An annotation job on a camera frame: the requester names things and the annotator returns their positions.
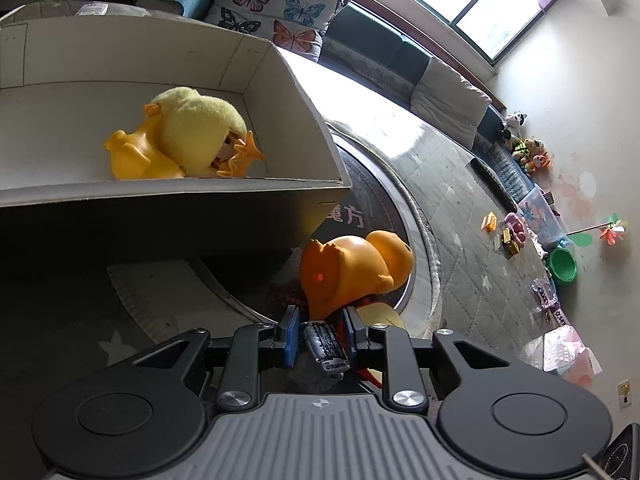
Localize black device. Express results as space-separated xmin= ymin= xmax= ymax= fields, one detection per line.
xmin=582 ymin=422 xmax=640 ymax=480

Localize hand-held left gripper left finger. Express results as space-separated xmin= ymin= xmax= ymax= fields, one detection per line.
xmin=132 ymin=307 xmax=302 ymax=411

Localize white cardboard box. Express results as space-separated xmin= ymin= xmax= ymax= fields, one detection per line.
xmin=0 ymin=0 xmax=354 ymax=261

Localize white sofa cushion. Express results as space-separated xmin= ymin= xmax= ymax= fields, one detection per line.
xmin=409 ymin=57 xmax=494 ymax=149

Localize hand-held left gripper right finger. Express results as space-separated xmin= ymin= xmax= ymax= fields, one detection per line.
xmin=344 ymin=306 xmax=507 ymax=409

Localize clear plastic package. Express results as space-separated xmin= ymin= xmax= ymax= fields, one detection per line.
xmin=530 ymin=277 xmax=559 ymax=312

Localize pile of small plush toys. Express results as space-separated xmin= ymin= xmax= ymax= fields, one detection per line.
xmin=510 ymin=137 xmax=552 ymax=175

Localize grey quilted floor mat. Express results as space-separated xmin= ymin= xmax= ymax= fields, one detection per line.
xmin=278 ymin=49 xmax=568 ymax=358

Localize grey toy car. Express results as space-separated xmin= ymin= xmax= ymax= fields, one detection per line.
xmin=298 ymin=321 xmax=352 ymax=377

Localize pink toy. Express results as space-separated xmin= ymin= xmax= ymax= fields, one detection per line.
xmin=502 ymin=212 xmax=527 ymax=242

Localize orange rubber duck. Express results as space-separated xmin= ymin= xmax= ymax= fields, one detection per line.
xmin=299 ymin=230 xmax=415 ymax=322

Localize pink plastic bag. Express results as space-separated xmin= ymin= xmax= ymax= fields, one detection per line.
xmin=542 ymin=324 xmax=604 ymax=389

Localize yellow toy truck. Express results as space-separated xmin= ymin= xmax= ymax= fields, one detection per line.
xmin=499 ymin=229 xmax=521 ymax=260

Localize yellow plush duck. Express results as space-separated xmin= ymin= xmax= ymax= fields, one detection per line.
xmin=144 ymin=86 xmax=266 ymax=179

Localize yellow rubber duck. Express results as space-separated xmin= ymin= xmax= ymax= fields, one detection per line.
xmin=104 ymin=115 xmax=186 ymax=181

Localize dark teal sofa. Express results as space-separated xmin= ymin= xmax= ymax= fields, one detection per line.
xmin=319 ymin=2 xmax=537 ymax=212

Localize colourful pinwheel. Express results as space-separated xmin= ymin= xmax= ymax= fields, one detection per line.
xmin=567 ymin=213 xmax=629 ymax=246

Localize clear plastic storage bin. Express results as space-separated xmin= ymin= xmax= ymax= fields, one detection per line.
xmin=517 ymin=184 xmax=569 ymax=249

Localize green plastic bucket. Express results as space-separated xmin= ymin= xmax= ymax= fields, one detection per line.
xmin=547 ymin=247 xmax=579 ymax=286

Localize butterfly print pillow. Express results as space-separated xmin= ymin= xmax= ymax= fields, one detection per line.
xmin=205 ymin=0 xmax=354 ymax=64

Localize black and white plush toy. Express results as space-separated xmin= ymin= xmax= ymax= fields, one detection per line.
xmin=500 ymin=111 xmax=529 ymax=142

